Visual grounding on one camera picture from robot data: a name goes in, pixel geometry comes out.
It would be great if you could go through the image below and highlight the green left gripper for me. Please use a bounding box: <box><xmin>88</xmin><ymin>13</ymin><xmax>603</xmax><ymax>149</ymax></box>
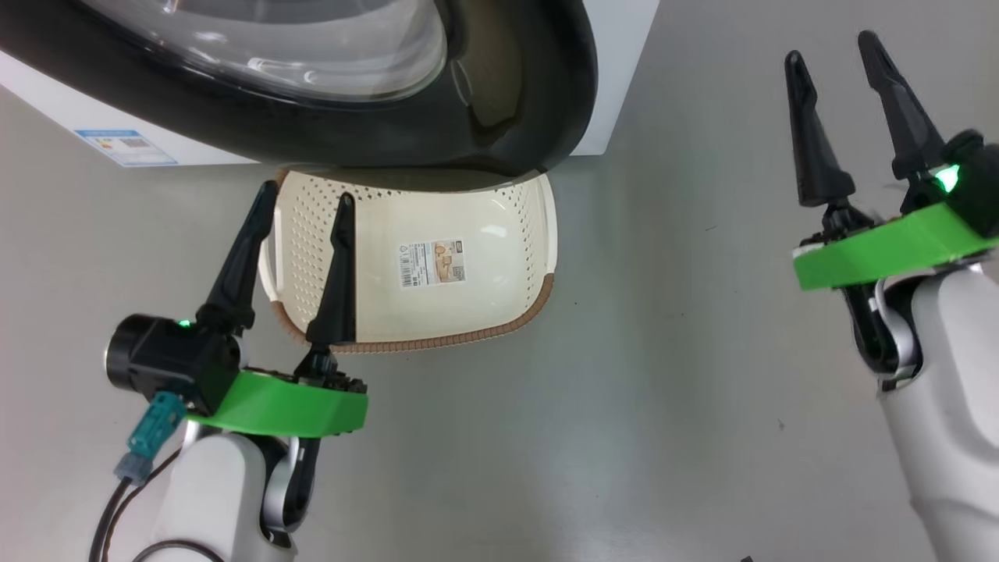
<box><xmin>187</xmin><ymin>181</ymin><xmax>369</xmax><ymax>438</ymax></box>

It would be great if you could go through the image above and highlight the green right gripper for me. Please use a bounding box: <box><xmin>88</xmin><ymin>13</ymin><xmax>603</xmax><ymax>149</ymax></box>
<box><xmin>784</xmin><ymin>30</ymin><xmax>999</xmax><ymax>291</ymax></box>

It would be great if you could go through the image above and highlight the black washing machine door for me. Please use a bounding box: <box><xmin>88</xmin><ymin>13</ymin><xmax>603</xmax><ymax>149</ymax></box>
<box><xmin>0</xmin><ymin>0</ymin><xmax>599</xmax><ymax>176</ymax></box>

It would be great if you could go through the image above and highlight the basket product label sticker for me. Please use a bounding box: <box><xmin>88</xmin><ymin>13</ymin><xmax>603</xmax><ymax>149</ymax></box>
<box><xmin>400</xmin><ymin>239</ymin><xmax>467</xmax><ymax>290</ymax></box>

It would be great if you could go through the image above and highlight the cream perforated laundry basket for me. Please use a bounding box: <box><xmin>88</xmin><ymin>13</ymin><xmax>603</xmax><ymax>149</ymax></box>
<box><xmin>258</xmin><ymin>168</ymin><xmax>559</xmax><ymax>354</ymax></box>

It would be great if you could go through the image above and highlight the white washing machine body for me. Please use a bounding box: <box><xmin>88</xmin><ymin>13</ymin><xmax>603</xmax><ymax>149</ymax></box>
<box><xmin>0</xmin><ymin>0</ymin><xmax>660</xmax><ymax>169</ymax></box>

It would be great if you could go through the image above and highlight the blue energy label sticker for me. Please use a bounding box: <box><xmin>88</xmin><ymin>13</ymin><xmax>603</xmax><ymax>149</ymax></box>
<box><xmin>76</xmin><ymin>129</ymin><xmax>179</xmax><ymax>168</ymax></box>

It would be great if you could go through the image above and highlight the teal cable connector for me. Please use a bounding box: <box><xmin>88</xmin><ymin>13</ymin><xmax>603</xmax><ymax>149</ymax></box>
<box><xmin>116</xmin><ymin>392</ymin><xmax>188</xmax><ymax>485</ymax></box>

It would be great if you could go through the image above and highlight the thin black cable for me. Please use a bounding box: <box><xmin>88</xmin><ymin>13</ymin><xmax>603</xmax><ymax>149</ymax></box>
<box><xmin>88</xmin><ymin>449</ymin><xmax>184</xmax><ymax>562</ymax></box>

